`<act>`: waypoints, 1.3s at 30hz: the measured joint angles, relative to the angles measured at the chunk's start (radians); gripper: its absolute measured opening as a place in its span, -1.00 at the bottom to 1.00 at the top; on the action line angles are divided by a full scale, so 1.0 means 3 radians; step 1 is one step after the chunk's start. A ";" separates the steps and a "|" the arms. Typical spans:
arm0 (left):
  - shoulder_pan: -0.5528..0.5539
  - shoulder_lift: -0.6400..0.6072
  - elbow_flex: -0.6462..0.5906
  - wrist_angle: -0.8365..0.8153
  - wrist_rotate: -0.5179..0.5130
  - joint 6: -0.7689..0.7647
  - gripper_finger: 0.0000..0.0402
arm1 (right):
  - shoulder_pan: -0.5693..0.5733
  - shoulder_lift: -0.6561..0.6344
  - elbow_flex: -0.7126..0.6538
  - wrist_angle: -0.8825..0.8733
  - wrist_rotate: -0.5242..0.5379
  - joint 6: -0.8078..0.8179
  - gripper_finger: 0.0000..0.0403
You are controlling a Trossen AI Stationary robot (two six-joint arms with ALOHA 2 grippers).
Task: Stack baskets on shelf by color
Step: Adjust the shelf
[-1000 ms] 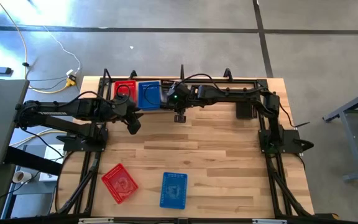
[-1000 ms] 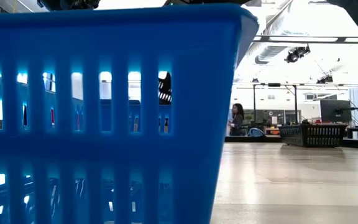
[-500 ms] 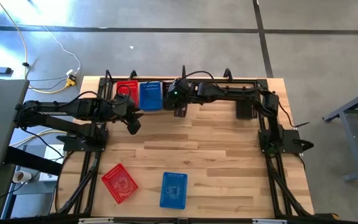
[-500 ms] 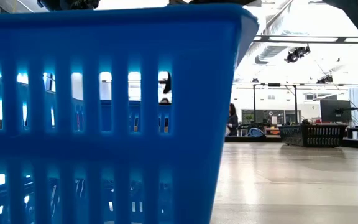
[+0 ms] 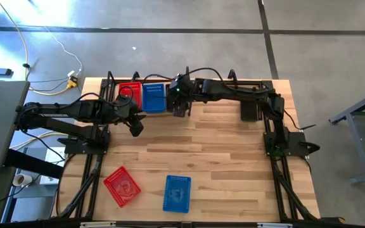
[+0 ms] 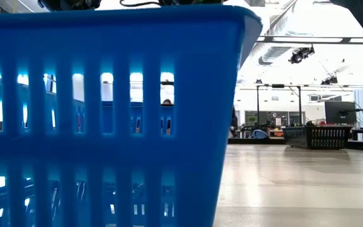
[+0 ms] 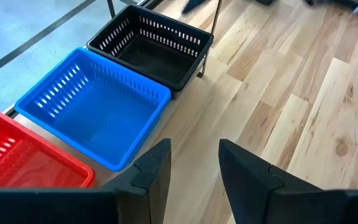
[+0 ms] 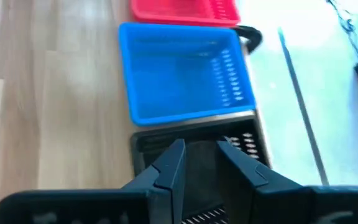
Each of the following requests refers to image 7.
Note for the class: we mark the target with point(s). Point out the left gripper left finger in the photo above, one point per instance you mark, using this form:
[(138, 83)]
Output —
[(148, 186)]

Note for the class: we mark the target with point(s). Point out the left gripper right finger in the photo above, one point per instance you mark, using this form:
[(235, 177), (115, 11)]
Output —
[(253, 193)]

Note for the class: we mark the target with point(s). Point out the blue plastic basket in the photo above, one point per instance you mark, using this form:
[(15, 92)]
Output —
[(98, 118)]

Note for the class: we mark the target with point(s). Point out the red plastic basket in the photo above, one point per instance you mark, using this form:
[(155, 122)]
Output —
[(26, 168)]

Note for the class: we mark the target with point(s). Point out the black plastic basket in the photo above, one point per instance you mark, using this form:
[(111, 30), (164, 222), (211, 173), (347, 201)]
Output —
[(157, 59)]

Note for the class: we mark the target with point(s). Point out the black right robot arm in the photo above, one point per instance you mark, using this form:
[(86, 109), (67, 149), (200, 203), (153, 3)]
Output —
[(194, 4)]

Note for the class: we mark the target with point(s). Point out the black metal shelf frame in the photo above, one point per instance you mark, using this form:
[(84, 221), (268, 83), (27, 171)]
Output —
[(211, 34)]

